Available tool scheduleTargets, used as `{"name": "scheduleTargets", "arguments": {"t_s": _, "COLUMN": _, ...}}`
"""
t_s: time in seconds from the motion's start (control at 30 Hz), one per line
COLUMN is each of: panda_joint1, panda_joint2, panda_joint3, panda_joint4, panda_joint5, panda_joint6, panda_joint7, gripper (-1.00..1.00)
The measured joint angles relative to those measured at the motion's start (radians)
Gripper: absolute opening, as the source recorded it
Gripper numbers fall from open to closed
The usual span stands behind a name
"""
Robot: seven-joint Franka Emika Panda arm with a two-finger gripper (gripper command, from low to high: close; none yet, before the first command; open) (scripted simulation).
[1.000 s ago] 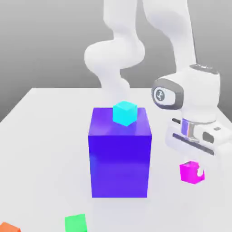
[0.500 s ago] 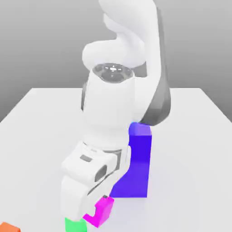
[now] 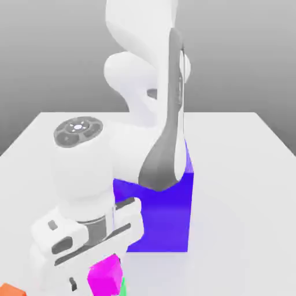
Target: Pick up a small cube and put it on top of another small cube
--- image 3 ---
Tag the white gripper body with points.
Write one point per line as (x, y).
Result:
(76, 266)

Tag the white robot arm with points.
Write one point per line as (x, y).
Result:
(81, 173)

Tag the small magenta cube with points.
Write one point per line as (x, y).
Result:
(104, 277)

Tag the small green cube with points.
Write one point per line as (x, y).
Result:
(123, 289)

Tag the small orange cube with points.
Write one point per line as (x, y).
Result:
(10, 291)

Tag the large blue box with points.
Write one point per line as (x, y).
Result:
(166, 219)

